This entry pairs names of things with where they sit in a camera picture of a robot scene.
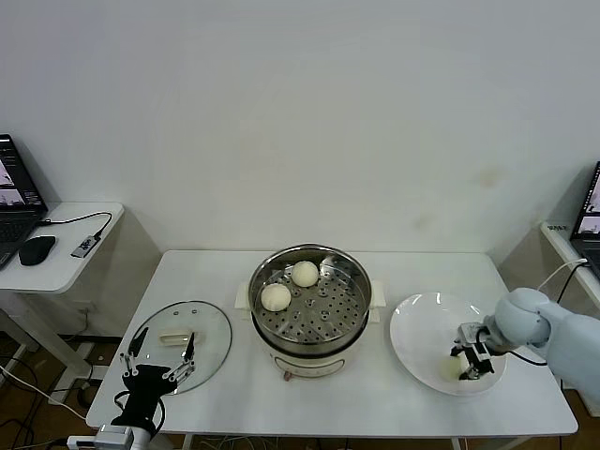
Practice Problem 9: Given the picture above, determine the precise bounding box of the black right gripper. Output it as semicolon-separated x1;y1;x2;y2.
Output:
449;341;496;381

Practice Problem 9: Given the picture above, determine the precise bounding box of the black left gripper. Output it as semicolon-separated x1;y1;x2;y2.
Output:
110;326;197;428

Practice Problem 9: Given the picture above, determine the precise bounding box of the white steamed baozi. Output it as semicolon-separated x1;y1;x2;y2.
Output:
291;261;321;288
440;356;470;381
260;283;293;312

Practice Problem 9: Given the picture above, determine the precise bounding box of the round glass pot lid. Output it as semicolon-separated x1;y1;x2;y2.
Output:
126;300;233;396

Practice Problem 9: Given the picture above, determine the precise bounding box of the perforated steel steamer basket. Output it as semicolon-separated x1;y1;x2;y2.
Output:
247;243;374;356

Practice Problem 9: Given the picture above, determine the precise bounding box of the large white plate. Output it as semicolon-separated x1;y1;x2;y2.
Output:
389;292;508;398

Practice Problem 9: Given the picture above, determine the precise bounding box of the white rounded side table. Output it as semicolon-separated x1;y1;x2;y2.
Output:
0;201;163;390

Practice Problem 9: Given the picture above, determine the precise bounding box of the grey usb hub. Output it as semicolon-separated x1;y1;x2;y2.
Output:
70;236;98;258

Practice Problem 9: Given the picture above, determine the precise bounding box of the cream electric cooker pot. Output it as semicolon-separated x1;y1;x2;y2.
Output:
233;278;388;382

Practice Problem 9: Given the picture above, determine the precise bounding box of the black computer mouse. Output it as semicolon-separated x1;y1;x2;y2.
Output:
18;234;58;266

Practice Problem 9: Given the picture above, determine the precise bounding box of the dark laptop with pink screen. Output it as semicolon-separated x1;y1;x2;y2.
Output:
569;161;600;278

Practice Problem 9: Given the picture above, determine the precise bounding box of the black laptop with grey keyboard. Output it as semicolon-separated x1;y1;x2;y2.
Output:
0;133;50;271

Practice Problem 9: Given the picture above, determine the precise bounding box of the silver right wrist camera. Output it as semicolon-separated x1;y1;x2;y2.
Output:
457;322;484;347

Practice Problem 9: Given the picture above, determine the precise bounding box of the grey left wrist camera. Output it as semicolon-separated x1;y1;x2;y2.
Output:
93;429;135;450

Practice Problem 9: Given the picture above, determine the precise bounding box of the white laptop cable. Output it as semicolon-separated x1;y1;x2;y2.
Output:
536;260;587;294

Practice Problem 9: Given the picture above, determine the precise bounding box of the black laptop power cable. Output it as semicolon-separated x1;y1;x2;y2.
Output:
560;261;590;301

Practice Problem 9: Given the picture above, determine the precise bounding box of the white floor cable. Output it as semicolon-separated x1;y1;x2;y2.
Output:
0;363;90;409

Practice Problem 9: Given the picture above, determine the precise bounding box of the black usb hub cable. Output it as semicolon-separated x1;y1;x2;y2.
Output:
37;211;114;240

